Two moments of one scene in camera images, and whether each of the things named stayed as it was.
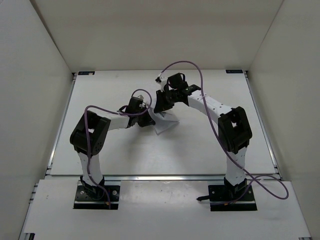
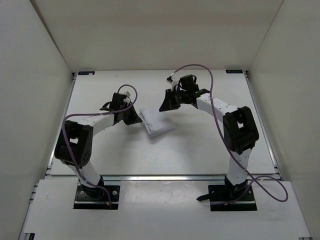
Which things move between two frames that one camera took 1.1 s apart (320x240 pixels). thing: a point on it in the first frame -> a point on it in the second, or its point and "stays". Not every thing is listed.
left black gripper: x=148 y=121 -> x=135 y=118
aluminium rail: x=163 y=177 stays
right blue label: x=234 y=71 stays
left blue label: x=86 y=73 stays
